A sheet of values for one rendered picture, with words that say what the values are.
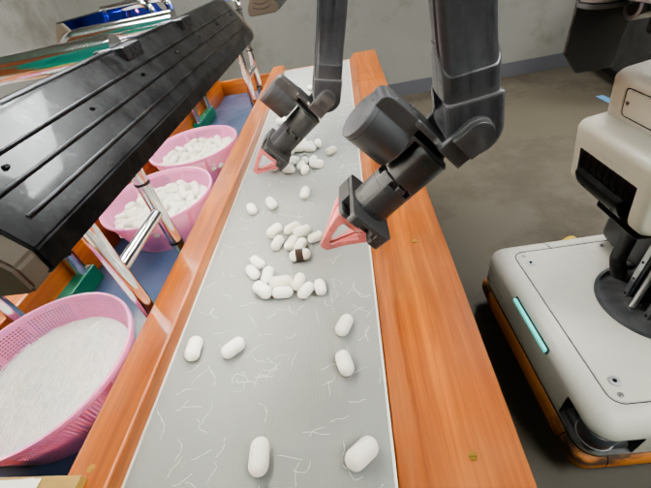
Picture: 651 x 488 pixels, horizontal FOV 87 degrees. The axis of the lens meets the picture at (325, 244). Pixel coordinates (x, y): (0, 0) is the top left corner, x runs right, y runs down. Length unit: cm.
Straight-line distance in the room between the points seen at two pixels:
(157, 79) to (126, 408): 38
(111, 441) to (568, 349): 99
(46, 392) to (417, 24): 329
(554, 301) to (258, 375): 92
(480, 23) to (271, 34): 301
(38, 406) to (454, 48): 69
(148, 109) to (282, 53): 304
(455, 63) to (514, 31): 336
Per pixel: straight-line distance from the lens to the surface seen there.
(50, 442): 60
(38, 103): 30
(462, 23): 39
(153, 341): 57
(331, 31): 76
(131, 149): 31
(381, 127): 40
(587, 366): 110
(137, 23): 55
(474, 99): 40
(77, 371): 67
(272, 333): 52
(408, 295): 50
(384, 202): 44
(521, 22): 375
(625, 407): 107
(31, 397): 69
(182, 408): 52
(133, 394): 53
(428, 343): 46
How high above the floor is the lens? 115
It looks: 40 degrees down
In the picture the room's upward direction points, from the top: 12 degrees counter-clockwise
